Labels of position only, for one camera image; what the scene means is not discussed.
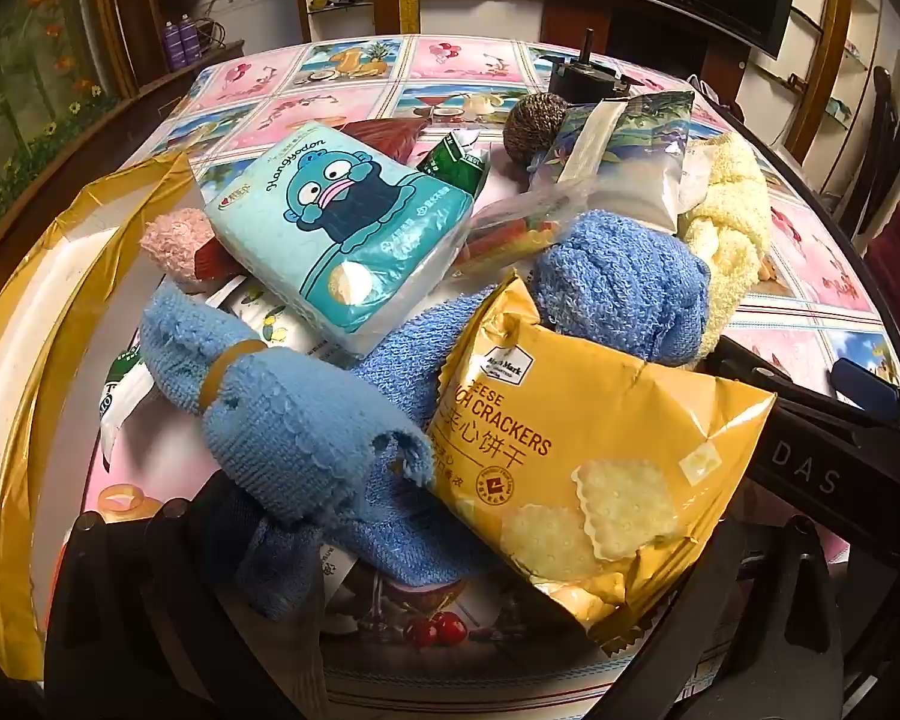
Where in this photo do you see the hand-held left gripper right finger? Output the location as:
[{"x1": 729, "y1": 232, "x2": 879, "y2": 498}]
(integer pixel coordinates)
[{"x1": 630, "y1": 510, "x2": 845, "y2": 720}]

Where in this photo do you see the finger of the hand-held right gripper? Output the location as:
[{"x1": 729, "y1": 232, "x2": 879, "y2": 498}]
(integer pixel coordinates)
[
  {"x1": 829, "y1": 356, "x2": 900, "y2": 428},
  {"x1": 701, "y1": 334, "x2": 833, "y2": 421}
]

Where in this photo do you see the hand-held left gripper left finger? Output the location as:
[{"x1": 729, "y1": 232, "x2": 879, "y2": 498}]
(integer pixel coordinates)
[{"x1": 45, "y1": 476, "x2": 331, "y2": 720}]

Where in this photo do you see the blue knitted cloth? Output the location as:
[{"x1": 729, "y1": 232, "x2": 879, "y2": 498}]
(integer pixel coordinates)
[{"x1": 139, "y1": 281, "x2": 436, "y2": 533}]

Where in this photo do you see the cream fluffy towel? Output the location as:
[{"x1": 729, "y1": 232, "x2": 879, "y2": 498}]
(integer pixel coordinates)
[{"x1": 675, "y1": 131, "x2": 773, "y2": 350}]

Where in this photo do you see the blue terry towel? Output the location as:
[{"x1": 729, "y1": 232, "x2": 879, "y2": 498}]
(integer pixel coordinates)
[{"x1": 236, "y1": 210, "x2": 713, "y2": 620}]

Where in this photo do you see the gold foil bag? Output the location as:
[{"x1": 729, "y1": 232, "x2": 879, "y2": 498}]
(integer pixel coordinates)
[{"x1": 0, "y1": 150, "x2": 226, "y2": 683}]

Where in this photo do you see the pink fluffy cloth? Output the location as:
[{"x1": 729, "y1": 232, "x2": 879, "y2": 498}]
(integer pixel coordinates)
[{"x1": 139, "y1": 208, "x2": 211, "y2": 290}]

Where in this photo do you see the green white packet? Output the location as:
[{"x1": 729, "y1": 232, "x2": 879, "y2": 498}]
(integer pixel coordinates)
[{"x1": 97, "y1": 345, "x2": 166, "y2": 481}]

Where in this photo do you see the yellow cracker packet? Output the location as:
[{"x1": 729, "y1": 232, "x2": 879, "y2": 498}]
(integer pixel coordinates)
[{"x1": 427, "y1": 270, "x2": 777, "y2": 653}]

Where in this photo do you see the white lemon print packet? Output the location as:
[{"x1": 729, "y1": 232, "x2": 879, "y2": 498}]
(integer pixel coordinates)
[{"x1": 210, "y1": 277, "x2": 361, "y2": 368}]

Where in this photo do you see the tropical print clear bag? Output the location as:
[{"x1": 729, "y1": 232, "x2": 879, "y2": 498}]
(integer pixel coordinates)
[{"x1": 525, "y1": 90, "x2": 697, "y2": 230}]

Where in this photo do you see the dark wooden chair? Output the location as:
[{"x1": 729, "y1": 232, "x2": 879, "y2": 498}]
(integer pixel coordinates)
[{"x1": 836, "y1": 66, "x2": 900, "y2": 218}]

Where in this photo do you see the red ribbed packet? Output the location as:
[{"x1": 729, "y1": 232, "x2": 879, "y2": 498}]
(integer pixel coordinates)
[{"x1": 193, "y1": 244, "x2": 245, "y2": 287}]

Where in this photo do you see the clear colourful candy bag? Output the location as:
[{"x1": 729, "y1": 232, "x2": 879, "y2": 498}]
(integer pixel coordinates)
[{"x1": 461, "y1": 187, "x2": 593, "y2": 271}]

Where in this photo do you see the teal tissue pack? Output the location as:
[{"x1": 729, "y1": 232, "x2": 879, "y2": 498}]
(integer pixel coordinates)
[{"x1": 202, "y1": 120, "x2": 475, "y2": 359}]

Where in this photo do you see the brown twine ball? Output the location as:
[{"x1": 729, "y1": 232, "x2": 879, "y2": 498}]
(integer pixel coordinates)
[{"x1": 501, "y1": 92, "x2": 571, "y2": 164}]

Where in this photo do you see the black round device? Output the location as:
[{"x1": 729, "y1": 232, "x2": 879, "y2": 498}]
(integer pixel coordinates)
[{"x1": 547, "y1": 28, "x2": 638, "y2": 102}]

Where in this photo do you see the green white carton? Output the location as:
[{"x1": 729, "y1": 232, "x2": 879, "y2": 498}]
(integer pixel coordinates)
[{"x1": 416, "y1": 129, "x2": 492, "y2": 192}]

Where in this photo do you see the dark red packet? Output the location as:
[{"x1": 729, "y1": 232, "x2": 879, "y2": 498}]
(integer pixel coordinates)
[{"x1": 337, "y1": 118, "x2": 421, "y2": 166}]

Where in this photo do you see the pink printed tablecloth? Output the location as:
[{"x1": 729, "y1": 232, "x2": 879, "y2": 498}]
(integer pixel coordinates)
[{"x1": 45, "y1": 34, "x2": 900, "y2": 698}]

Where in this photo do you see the flower wall panel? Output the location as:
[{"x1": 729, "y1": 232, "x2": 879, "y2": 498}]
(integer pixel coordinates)
[{"x1": 0, "y1": 0, "x2": 121, "y2": 256}]

